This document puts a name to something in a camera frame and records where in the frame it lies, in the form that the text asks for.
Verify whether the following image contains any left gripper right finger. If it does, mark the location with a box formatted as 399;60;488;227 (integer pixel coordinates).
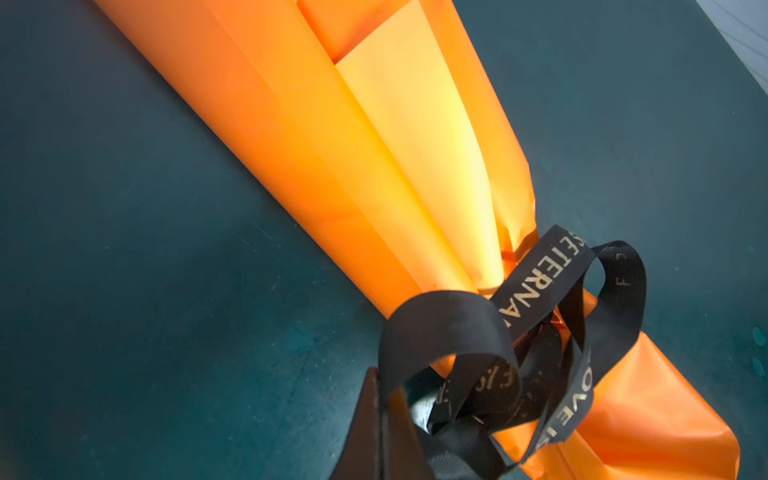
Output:
381;388;434;480

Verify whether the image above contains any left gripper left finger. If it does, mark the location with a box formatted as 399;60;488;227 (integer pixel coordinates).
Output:
329;367;382;480

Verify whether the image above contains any black ribbon strap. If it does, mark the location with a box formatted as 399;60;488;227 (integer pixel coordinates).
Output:
377;224;648;480

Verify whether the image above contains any orange wrapping paper sheet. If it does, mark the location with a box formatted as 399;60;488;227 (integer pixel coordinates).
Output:
101;1;740;479

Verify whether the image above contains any green table mat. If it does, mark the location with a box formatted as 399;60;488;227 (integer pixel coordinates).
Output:
1;1;767;479

